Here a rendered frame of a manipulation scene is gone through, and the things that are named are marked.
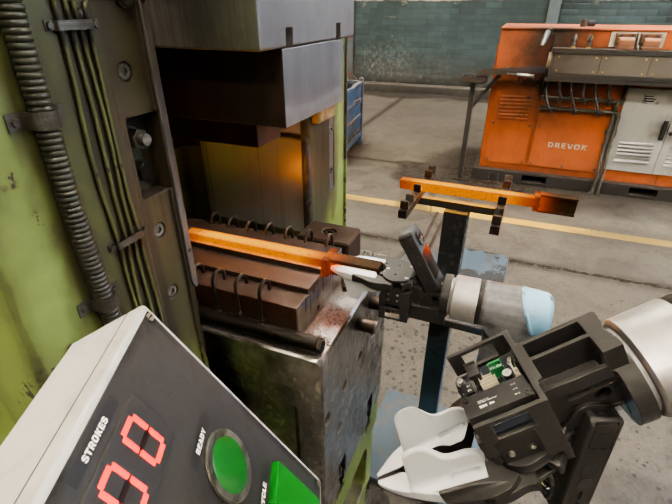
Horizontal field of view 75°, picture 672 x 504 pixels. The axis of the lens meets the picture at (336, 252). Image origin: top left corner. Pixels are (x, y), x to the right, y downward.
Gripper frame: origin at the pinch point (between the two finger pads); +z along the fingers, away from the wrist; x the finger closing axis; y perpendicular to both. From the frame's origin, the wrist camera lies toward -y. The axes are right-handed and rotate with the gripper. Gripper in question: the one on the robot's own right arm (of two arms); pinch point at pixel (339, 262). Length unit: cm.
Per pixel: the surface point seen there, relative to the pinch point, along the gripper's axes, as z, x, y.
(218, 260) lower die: 22.4, -5.4, 1.3
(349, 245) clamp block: 2.6, 12.1, 3.1
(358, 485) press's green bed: 0, 13, 85
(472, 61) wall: 65, 756, 44
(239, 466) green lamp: -9.4, -45.4, -7.8
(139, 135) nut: 17.3, -22.4, -26.8
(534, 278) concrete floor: -50, 184, 102
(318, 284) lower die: 2.6, -3.6, 3.1
